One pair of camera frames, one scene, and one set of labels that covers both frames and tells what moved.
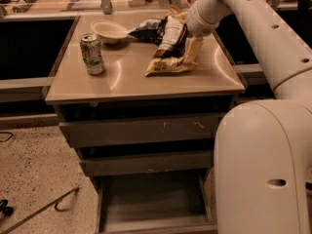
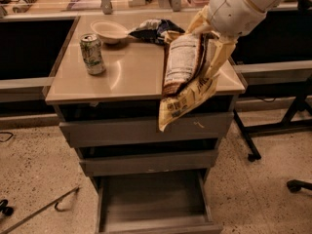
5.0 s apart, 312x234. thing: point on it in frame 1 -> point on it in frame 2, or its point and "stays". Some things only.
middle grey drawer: x=164 y=162 stays
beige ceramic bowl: x=109 y=31 stays
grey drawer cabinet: x=149 y=140 stays
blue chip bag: x=151 y=29 stays
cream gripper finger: x=194 y=45 -> x=223 y=51
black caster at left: x=6 y=211 stays
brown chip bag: x=172 y=45 -> x=187 y=78
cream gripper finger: x=174 y=10 -> x=201 y=23
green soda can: x=92 y=51 stays
